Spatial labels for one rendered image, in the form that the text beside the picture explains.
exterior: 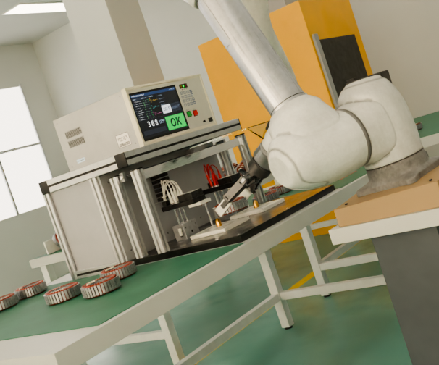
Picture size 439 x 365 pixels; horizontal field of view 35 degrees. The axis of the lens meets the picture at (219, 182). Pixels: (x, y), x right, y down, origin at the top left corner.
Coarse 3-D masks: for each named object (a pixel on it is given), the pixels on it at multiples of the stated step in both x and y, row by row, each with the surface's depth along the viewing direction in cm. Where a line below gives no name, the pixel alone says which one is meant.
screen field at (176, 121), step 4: (168, 116) 249; (172, 116) 251; (176, 116) 253; (180, 116) 255; (168, 120) 249; (172, 120) 251; (176, 120) 252; (180, 120) 254; (184, 120) 256; (168, 124) 248; (172, 124) 250; (176, 124) 252; (180, 124) 254; (184, 124) 255; (172, 128) 250; (176, 128) 251
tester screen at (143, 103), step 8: (168, 88) 253; (136, 96) 239; (144, 96) 242; (152, 96) 245; (160, 96) 249; (168, 96) 252; (176, 96) 255; (136, 104) 238; (144, 104) 241; (152, 104) 244; (160, 104) 248; (136, 112) 237; (144, 112) 240; (152, 112) 243; (160, 112) 247; (176, 112) 253; (144, 120) 239; (160, 120) 246; (144, 128) 238; (152, 128) 241; (168, 128) 248; (144, 136) 237; (152, 136) 241
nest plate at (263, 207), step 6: (282, 198) 257; (264, 204) 256; (270, 204) 250; (276, 204) 253; (246, 210) 257; (252, 210) 251; (258, 210) 247; (264, 210) 246; (234, 216) 253; (240, 216) 252
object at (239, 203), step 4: (240, 196) 235; (236, 200) 228; (240, 200) 228; (244, 200) 229; (232, 204) 227; (236, 204) 227; (240, 204) 228; (244, 204) 229; (216, 208) 229; (228, 208) 227; (232, 208) 227; (236, 208) 227; (240, 208) 228; (216, 212) 230; (228, 212) 227
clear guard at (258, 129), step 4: (260, 124) 252; (264, 124) 253; (248, 128) 245; (252, 128) 246; (256, 128) 247; (260, 128) 248; (264, 128) 250; (236, 132) 248; (240, 132) 269; (252, 132) 244; (256, 132) 245; (260, 132) 246; (264, 132) 247; (224, 136) 251; (260, 136) 243; (212, 140) 255; (200, 144) 258
